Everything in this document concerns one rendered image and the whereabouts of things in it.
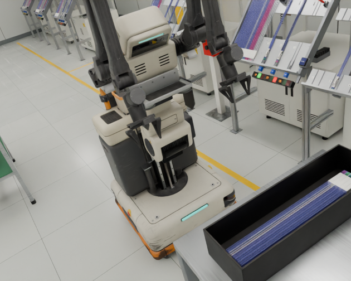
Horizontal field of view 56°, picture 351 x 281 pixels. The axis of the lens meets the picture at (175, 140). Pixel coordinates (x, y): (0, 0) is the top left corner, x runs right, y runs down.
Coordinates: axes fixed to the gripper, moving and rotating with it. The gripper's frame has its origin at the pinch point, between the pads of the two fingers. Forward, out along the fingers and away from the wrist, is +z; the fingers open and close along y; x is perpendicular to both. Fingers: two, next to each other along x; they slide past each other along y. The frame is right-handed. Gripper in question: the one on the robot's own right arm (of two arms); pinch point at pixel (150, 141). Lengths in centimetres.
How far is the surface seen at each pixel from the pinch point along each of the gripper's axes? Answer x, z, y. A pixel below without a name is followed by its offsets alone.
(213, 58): 142, -26, 128
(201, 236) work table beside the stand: -24.1, 32.4, -4.3
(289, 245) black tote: -49, 36, 9
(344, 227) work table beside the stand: -48, 43, 30
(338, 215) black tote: -49, 38, 29
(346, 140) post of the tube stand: 36, 59, 131
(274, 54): 63, -9, 125
